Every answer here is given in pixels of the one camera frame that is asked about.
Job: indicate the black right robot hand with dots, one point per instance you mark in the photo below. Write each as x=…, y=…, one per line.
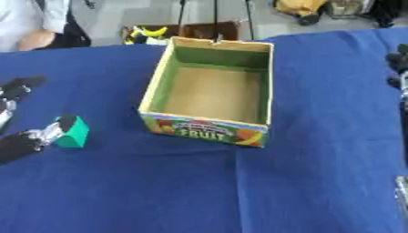
x=398, y=62

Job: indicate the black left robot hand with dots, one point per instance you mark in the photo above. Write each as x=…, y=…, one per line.
x=18, y=144

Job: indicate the cardboard box with green inside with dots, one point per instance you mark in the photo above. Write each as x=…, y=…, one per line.
x=212, y=91

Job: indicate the brown cardboard box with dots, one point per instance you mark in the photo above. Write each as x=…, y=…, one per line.
x=204, y=30

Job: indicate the green block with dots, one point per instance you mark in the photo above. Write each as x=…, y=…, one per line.
x=74, y=133

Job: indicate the yellow bag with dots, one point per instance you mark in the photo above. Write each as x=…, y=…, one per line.
x=300, y=7

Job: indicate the person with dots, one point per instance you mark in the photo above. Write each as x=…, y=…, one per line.
x=32, y=21

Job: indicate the yellow banana toy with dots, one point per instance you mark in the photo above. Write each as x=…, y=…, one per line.
x=149, y=32

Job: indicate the black tripod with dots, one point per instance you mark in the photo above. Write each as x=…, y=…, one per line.
x=215, y=18

